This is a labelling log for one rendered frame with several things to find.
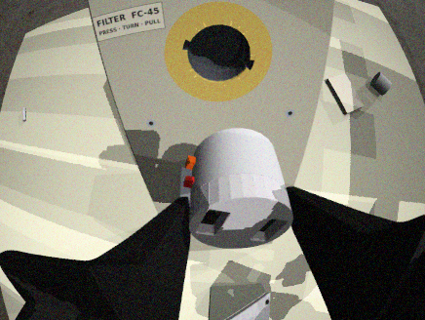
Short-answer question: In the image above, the dark grey panel with square opening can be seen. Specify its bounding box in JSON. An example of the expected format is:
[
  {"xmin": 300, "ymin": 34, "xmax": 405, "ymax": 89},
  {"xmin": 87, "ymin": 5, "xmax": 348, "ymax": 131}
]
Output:
[{"xmin": 87, "ymin": 0, "xmax": 335, "ymax": 213}]

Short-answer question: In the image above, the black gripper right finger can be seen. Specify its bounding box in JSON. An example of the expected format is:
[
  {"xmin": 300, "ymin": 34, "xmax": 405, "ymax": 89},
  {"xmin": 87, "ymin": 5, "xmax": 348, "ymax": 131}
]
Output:
[{"xmin": 287, "ymin": 186, "xmax": 425, "ymax": 320}]

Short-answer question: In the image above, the white round filter cartridge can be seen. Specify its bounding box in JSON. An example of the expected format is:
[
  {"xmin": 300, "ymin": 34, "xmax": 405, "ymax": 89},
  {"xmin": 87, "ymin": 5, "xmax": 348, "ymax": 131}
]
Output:
[{"xmin": 184, "ymin": 128, "xmax": 292, "ymax": 250}]

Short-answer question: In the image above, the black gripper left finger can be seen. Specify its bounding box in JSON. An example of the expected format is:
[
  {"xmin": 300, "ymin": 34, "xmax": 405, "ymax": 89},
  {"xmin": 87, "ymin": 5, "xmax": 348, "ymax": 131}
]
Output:
[{"xmin": 0, "ymin": 196, "xmax": 190, "ymax": 320}]

